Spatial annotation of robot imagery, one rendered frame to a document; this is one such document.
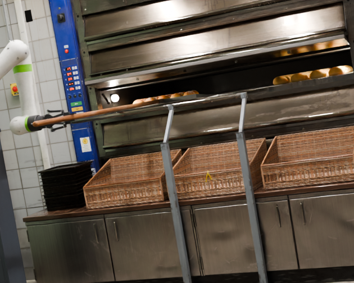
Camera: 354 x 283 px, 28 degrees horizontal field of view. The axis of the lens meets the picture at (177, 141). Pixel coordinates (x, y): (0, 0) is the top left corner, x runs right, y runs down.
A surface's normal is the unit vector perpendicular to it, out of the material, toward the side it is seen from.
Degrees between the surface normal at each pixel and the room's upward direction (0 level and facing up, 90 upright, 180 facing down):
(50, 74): 90
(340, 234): 90
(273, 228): 91
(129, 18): 70
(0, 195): 90
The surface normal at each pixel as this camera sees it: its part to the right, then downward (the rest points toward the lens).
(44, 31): -0.35, 0.12
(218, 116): -0.38, -0.22
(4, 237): 0.94, -0.14
